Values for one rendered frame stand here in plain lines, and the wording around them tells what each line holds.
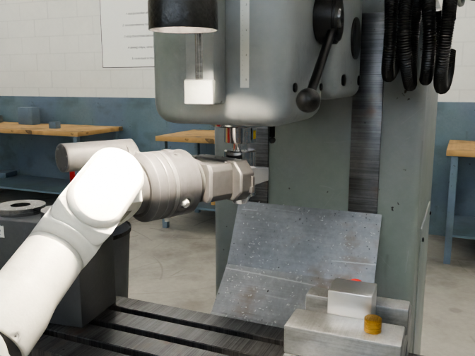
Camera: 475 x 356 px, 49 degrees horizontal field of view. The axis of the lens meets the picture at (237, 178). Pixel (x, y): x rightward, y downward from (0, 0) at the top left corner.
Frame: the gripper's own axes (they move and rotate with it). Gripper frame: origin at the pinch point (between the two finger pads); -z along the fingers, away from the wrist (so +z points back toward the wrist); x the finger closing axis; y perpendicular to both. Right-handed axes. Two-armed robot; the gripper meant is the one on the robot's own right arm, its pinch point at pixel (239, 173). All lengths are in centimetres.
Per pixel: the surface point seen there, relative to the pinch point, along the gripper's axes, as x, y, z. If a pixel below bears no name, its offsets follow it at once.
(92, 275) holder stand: 27.4, 21.2, 10.0
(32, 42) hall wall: 579, -63, -212
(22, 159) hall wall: 604, 80, -203
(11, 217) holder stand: 38.7, 11.0, 19.5
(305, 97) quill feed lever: -15.3, -11.6, 4.2
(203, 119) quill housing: -1.4, -8.3, 8.3
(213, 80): -6.7, -13.4, 11.2
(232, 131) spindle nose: -0.7, -6.4, 2.4
